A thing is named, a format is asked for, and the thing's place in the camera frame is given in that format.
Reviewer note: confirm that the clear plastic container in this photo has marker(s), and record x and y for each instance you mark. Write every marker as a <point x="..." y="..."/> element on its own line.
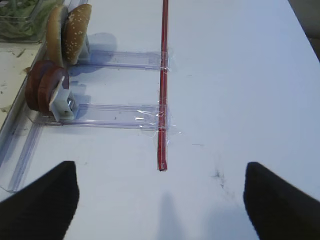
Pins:
<point x="20" y="22"/>

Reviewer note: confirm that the clear right upper channel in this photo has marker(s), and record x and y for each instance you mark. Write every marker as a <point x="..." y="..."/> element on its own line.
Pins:
<point x="154" y="61"/>

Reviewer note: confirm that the white metal tray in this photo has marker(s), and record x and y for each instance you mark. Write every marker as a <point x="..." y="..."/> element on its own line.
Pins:
<point x="16" y="59"/>

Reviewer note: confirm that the green lettuce in container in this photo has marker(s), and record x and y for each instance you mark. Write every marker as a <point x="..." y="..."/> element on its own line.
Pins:
<point x="15" y="17"/>

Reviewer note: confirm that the rear dark meat patty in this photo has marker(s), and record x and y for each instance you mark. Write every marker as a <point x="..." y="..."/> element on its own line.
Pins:
<point x="48" y="84"/>

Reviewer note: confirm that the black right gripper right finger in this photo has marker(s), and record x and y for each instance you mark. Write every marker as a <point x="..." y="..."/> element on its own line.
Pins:
<point x="277" y="209"/>

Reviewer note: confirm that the red plastic rail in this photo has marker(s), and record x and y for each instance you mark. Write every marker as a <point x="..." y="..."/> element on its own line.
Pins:
<point x="163" y="85"/>

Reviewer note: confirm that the clear channel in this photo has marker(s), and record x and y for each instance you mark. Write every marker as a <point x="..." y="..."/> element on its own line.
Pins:
<point x="145" y="117"/>
<point x="154" y="61"/>

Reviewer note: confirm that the front dark meat patty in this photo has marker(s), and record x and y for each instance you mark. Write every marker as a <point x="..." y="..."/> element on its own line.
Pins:
<point x="33" y="82"/>

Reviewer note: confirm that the white right patty pusher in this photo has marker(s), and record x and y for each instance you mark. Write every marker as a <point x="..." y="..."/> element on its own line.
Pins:
<point x="62" y="103"/>

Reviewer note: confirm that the clear rail right of tray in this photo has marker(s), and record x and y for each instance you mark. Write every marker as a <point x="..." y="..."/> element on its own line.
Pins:
<point x="18" y="149"/>

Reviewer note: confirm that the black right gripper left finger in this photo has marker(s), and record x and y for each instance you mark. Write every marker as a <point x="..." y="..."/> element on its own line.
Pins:
<point x="44" y="209"/>

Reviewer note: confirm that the dark meat patty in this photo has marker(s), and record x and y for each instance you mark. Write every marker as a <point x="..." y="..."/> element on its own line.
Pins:
<point x="33" y="82"/>
<point x="48" y="84"/>

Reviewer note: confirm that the clear right lower channel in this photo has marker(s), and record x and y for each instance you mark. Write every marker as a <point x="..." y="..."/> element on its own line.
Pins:
<point x="145" y="117"/>

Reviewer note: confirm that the rear sesame bun top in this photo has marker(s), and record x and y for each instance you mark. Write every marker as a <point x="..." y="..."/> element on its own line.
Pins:
<point x="75" y="43"/>

